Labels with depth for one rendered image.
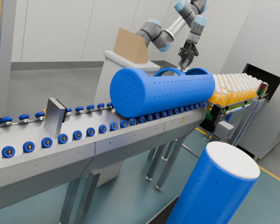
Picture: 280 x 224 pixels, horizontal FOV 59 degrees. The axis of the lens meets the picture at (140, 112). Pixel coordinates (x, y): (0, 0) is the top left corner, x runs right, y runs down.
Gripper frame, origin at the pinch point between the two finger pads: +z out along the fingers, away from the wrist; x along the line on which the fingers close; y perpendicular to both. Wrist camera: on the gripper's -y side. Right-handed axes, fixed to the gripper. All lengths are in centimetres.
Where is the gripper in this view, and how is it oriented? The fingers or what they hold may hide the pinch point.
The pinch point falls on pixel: (182, 69)
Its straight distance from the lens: 176.5
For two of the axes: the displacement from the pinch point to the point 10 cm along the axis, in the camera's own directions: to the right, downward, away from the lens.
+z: -3.1, 8.6, 4.2
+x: 7.0, 5.0, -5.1
